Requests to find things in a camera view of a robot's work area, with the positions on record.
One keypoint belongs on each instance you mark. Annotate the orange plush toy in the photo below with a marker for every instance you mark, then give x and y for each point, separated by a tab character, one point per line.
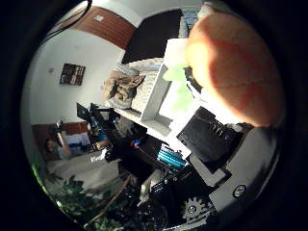
237	70

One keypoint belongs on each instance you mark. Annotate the white open container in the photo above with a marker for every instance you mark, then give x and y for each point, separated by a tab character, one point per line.
157	93

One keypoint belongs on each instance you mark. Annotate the teal ribbed black device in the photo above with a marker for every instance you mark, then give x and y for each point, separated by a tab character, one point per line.
171	158

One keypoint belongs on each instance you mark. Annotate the brown crumpled cloth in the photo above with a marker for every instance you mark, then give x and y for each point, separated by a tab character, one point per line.
123	85

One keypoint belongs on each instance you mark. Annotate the black tripod rig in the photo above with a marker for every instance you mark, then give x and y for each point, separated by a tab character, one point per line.
96	122

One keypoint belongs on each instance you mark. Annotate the black flat screen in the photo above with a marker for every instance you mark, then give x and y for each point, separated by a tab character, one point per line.
154	35

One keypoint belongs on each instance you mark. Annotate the green leafy plant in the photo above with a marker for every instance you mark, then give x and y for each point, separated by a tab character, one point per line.
77	199

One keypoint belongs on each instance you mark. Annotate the seated person in light shirt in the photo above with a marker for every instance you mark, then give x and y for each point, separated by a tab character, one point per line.
53	149

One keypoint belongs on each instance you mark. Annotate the framed wall picture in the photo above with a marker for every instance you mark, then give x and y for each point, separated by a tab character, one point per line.
72	74

